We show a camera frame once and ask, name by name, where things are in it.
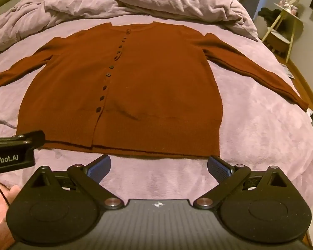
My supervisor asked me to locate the dark clothes pile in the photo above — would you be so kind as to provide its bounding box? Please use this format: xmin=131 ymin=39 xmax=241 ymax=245
xmin=258 ymin=7 xmax=286 ymax=32

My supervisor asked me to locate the lilac crumpled duvet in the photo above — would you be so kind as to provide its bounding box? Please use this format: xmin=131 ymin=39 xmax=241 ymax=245
xmin=0 ymin=0 xmax=258 ymax=52

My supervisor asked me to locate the person's left hand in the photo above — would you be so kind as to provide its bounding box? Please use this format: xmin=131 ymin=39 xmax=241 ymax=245
xmin=0 ymin=184 xmax=21 ymax=249

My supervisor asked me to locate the cream side table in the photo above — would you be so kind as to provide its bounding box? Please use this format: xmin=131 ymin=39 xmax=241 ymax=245
xmin=261 ymin=2 xmax=303 ymax=63

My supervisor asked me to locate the paper on floor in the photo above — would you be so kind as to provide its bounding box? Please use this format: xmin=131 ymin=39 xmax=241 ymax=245
xmin=280 ymin=63 xmax=295 ymax=79

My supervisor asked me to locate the rust brown knit cardigan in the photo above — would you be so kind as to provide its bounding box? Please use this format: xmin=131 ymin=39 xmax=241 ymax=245
xmin=0 ymin=22 xmax=308 ymax=158

